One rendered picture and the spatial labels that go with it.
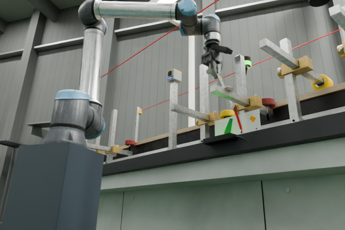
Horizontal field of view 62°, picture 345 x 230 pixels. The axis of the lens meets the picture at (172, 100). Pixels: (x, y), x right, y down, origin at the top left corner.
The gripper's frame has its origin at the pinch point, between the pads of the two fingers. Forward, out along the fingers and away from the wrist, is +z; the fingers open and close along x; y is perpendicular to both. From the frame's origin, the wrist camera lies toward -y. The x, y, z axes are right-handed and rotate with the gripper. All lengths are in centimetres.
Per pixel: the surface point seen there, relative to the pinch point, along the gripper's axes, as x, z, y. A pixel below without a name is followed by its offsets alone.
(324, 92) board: -26.7, 13.2, -39.6
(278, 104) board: -26.7, 12.8, -17.2
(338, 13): 19, 8, -64
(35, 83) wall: -92, -279, 756
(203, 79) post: -6.1, -5.5, 15.1
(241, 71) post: -6.1, -1.1, -10.6
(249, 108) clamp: -6.4, 19.1, -13.7
